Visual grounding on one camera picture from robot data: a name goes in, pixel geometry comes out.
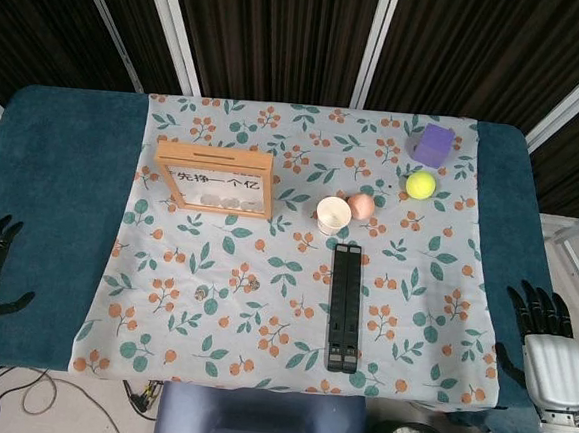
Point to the pink peach toy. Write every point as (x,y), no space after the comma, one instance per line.
(361,206)

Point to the purple cube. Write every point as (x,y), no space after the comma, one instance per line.
(434,145)

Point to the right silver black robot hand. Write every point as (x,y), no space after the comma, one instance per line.
(556,368)

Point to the black power plug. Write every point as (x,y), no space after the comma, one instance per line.
(142,398)

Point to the teal table cover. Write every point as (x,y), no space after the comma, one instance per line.
(46,182)

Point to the white frame post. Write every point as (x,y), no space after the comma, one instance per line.
(375,48)
(173,32)
(574,98)

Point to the silver coin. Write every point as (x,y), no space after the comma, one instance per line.
(248,204)
(200,293)
(253,284)

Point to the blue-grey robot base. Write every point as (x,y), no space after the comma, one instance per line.
(253,424)

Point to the floral print tablecloth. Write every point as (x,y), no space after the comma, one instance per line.
(438,298)

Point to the wooden framed coin bank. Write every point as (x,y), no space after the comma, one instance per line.
(214,158)

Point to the white paper cup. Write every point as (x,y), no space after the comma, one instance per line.
(333,212)

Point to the yellow tennis ball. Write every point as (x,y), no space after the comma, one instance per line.
(421,185)

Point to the thin grey frame rail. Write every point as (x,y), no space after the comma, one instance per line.
(109,27)

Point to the black folding stand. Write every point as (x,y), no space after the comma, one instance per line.
(345,311)

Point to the white aluminium frame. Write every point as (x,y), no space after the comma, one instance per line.
(574,234)

